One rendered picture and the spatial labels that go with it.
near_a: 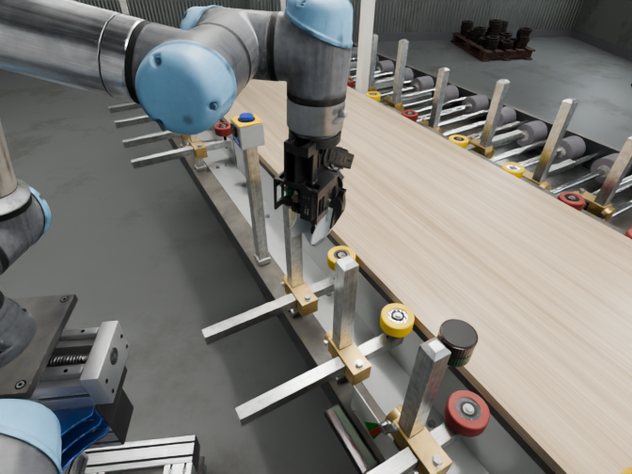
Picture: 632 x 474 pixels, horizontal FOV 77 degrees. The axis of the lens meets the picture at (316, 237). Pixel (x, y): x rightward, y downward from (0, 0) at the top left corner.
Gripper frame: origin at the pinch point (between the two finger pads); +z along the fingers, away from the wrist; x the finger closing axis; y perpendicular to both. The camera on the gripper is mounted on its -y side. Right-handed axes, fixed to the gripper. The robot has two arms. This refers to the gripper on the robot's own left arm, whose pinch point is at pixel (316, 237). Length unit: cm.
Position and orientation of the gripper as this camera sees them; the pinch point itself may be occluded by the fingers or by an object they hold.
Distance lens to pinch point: 66.8
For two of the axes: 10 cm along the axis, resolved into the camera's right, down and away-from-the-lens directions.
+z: -0.4, 7.8, 6.3
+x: 8.8, 3.3, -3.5
